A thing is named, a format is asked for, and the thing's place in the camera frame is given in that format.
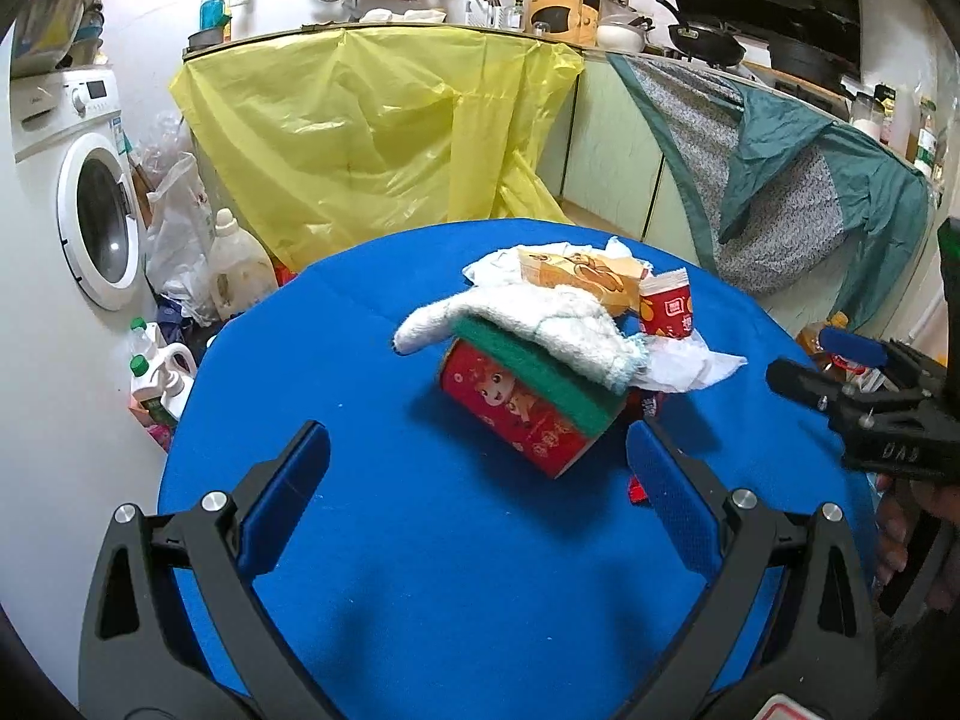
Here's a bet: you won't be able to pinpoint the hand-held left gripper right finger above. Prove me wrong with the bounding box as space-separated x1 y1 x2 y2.
625 416 878 720

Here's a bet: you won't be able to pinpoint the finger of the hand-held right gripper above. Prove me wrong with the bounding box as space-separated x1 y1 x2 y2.
817 326 942 391
765 358 878 430

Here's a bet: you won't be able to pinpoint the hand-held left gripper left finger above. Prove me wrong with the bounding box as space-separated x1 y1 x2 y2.
79 420 331 720

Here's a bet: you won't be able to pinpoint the white tissue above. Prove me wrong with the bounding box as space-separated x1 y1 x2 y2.
637 330 749 395

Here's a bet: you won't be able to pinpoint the small red packet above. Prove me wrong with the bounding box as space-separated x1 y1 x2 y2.
637 270 695 340

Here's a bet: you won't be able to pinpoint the red paper cup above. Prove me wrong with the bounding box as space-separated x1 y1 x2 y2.
439 340 627 479

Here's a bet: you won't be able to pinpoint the person's right hand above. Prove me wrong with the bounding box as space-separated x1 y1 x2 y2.
872 474 914 593

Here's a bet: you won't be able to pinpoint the orange-capped oil bottle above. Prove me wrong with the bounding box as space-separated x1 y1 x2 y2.
795 311 871 383

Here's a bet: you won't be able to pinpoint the pink box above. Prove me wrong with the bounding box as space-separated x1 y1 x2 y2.
129 397 177 452

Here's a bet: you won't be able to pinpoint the blue tablecloth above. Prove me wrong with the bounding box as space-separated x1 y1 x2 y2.
157 217 882 720

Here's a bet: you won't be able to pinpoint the green-edged grey apron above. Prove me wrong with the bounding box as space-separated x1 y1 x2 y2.
607 52 931 331

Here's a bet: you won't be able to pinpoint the green scouring sponge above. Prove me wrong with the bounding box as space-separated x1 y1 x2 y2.
450 315 627 437

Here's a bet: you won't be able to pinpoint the green-labelled condiment bottle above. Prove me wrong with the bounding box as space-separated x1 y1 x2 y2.
913 97 940 173

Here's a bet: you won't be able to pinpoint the white towel rag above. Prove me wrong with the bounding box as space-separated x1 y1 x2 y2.
394 286 650 391

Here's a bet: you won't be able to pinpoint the beige detergent jug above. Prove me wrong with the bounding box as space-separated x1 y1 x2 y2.
210 208 278 320

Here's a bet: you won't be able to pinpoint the yellow snack packet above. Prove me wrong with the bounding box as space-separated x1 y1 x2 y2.
517 244 652 316

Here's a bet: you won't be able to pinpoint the white plastic bag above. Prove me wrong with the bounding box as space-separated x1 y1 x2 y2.
145 152 218 323

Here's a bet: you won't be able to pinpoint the black wok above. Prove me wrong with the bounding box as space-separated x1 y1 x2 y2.
769 37 852 95

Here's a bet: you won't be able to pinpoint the white paper napkin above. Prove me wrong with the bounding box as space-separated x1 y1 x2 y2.
461 236 653 293

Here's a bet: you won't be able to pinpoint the light green cabinet doors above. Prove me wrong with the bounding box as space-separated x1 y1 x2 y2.
536 52 721 241

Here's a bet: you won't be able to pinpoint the black frying pan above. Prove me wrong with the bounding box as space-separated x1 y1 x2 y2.
656 0 747 65

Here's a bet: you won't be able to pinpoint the yellow plastic sheet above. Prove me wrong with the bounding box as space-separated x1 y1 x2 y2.
169 25 586 271

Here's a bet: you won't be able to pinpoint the white washing machine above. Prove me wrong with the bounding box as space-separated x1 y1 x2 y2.
11 67 147 312

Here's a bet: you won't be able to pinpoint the white pot with lid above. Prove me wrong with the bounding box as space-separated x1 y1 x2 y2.
596 15 653 53

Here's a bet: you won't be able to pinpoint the tan countertop box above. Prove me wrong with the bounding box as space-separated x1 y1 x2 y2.
525 0 601 46

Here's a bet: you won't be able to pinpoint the steel basin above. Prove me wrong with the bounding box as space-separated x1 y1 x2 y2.
11 0 98 76

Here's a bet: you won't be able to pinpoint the white jug with handle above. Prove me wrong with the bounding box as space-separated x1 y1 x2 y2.
131 343 197 421

